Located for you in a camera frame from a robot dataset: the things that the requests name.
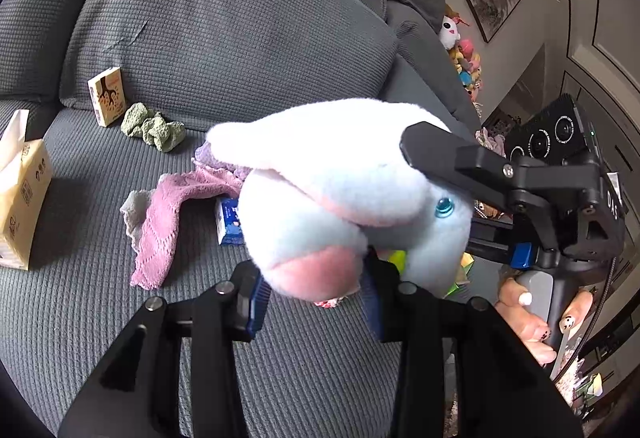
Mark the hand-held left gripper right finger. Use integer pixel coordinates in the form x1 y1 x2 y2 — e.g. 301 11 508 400
361 248 583 438

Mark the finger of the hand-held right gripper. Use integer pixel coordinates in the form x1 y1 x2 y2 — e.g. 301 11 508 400
465 217 533 269
399 120 517 209

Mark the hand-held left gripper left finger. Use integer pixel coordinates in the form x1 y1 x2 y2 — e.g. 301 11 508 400
57 260 273 438

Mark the blue floral tissue packet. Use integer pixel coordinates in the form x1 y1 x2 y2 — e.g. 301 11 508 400
215 197 246 246

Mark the white pink plush toy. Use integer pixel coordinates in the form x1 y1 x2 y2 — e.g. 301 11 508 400
206 96 475 305

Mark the person's right hand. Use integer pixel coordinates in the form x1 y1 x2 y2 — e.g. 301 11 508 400
496 278 596 369

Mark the red white patterned cloth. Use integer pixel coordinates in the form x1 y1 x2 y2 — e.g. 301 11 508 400
312 295 352 312

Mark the grey sofa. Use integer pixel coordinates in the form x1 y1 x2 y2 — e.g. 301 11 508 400
0 0 501 438

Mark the pile of colourful plush toys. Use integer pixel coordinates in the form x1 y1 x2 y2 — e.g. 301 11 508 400
447 38 485 104

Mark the small white plush toy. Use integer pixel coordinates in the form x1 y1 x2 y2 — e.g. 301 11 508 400
439 15 463 49

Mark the pink knitted towel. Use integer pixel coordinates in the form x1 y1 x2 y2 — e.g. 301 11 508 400
131 168 243 291

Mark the purple scrunchie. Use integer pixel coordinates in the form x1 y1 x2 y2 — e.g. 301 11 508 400
192 143 251 181

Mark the pale grey cloth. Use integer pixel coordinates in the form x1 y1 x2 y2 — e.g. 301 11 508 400
120 190 156 251

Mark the green scrunchie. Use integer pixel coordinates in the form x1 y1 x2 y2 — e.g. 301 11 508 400
121 102 187 153

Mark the large yellow tissue pack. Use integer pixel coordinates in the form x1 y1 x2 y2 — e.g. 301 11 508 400
0 109 53 271

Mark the large grey back cushion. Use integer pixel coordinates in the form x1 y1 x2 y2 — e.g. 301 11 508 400
60 0 398 119

